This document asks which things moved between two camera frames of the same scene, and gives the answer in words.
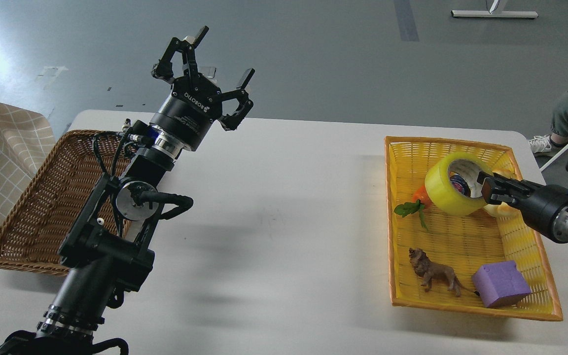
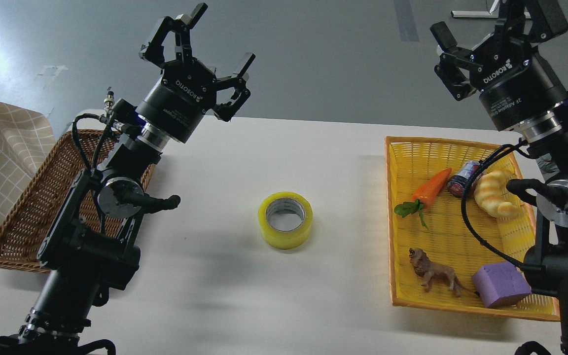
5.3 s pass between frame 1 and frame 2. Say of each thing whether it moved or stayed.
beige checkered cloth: stayed
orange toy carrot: stayed
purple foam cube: stayed
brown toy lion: stayed
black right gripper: moved
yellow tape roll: moved
